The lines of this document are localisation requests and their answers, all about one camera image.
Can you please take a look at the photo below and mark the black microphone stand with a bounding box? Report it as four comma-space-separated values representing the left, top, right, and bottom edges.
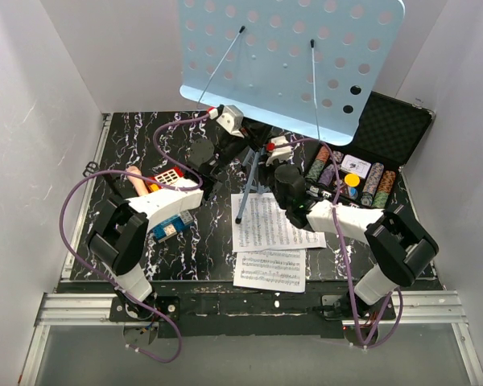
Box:
83, 160, 124, 194

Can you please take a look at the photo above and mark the blue white chip row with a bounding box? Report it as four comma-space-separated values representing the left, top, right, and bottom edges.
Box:
361, 162, 385, 206

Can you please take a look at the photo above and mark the sheet music page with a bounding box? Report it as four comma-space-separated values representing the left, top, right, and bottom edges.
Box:
230, 193, 327, 253
233, 249, 306, 294

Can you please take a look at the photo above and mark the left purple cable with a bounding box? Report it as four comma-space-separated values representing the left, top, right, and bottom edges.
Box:
59, 105, 221, 363

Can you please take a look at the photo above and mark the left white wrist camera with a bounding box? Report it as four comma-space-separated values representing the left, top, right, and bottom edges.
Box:
207, 105, 245, 138

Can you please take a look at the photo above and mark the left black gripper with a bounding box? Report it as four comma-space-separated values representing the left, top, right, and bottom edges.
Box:
212, 113, 277, 178

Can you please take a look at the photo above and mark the red white chip row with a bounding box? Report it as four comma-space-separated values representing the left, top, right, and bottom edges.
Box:
316, 146, 330, 164

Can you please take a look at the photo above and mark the left aluminium rail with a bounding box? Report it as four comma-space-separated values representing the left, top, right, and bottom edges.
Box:
40, 113, 114, 306

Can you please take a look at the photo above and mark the yellow dealer button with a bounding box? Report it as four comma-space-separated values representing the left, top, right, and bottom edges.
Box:
344, 173, 361, 187

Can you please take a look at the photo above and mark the white card deck box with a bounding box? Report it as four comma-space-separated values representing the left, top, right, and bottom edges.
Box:
341, 154, 372, 179

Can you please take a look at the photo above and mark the blue music stand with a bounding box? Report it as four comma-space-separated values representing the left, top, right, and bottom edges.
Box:
176, 0, 407, 225

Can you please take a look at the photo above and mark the brown chip row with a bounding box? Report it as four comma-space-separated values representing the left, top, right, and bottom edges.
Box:
378, 170, 396, 194

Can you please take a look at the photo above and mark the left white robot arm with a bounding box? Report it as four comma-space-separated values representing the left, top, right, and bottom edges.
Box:
86, 118, 270, 322

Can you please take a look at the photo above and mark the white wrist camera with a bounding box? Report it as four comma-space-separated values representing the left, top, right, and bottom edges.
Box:
265, 136, 293, 166
207, 105, 245, 138

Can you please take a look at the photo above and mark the purple cable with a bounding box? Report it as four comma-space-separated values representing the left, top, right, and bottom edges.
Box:
281, 138, 404, 350
59, 105, 221, 363

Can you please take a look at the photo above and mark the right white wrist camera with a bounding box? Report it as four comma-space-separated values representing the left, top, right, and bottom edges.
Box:
265, 136, 293, 166

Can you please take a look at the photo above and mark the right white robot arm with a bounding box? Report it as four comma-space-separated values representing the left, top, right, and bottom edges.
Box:
258, 161, 439, 320

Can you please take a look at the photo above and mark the purple chip row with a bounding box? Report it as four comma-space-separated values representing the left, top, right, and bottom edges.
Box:
317, 163, 337, 188

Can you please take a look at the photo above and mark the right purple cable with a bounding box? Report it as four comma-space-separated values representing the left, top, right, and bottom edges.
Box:
281, 138, 404, 350

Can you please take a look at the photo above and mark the blue grey brick toy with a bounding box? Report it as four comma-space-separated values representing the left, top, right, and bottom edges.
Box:
151, 211, 193, 243

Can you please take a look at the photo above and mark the green chip row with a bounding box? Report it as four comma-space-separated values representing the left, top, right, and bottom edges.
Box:
305, 159, 326, 183

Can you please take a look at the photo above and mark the pink toy microphone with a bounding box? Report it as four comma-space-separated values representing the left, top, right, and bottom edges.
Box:
126, 166, 150, 196

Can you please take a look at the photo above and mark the black poker chip case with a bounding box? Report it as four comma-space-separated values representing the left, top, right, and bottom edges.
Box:
304, 92, 435, 209

